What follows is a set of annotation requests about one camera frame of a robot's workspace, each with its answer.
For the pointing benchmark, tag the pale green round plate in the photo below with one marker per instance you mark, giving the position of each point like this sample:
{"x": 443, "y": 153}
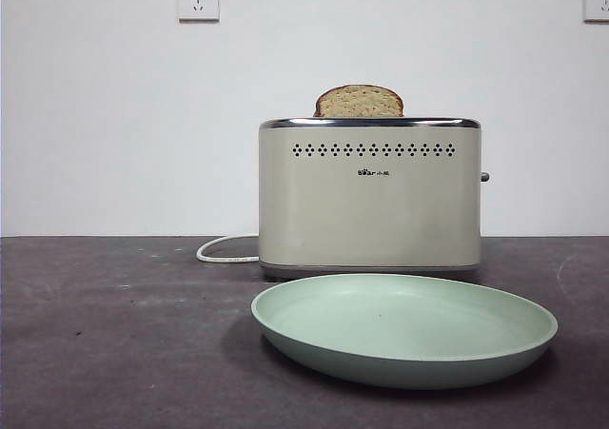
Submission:
{"x": 404, "y": 324}

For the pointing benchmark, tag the cream toaster with chrome top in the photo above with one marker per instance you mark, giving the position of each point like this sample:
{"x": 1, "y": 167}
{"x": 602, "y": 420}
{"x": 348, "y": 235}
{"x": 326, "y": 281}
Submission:
{"x": 371, "y": 210}

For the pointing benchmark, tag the brown-crusted bread slice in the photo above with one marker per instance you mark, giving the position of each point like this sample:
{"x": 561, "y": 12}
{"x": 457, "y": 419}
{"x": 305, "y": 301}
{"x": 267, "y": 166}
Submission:
{"x": 359, "y": 103}

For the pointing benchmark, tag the white wall socket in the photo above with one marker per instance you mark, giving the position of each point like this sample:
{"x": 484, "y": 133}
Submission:
{"x": 598, "y": 1}
{"x": 199, "y": 0}

